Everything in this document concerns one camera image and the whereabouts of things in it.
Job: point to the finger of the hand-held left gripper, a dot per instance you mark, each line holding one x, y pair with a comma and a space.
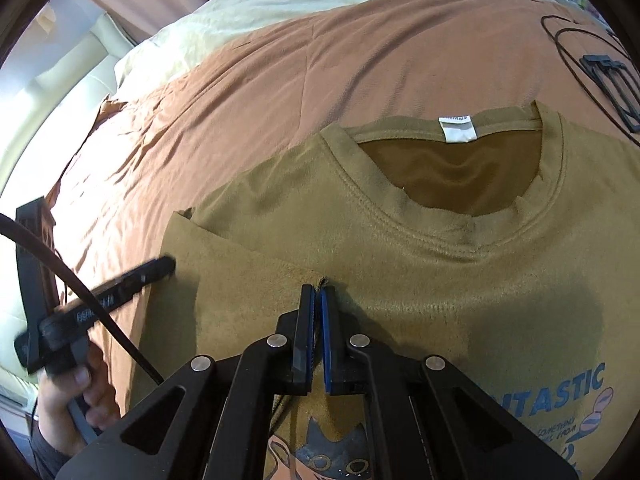
150, 272

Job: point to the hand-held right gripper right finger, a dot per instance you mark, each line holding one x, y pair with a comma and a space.
327, 340

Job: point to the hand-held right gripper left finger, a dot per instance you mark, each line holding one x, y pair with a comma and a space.
311, 330

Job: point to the olive t-shirt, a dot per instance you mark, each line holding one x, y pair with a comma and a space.
450, 310

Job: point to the person's left hand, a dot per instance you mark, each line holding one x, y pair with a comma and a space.
55, 420

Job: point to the cream padded headboard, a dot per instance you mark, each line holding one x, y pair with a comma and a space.
60, 100

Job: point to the orange blanket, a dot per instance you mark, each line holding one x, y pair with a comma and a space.
250, 110

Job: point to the cream blanket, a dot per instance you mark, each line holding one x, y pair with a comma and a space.
225, 25

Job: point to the black rectangular frame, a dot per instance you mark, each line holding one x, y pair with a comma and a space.
597, 62

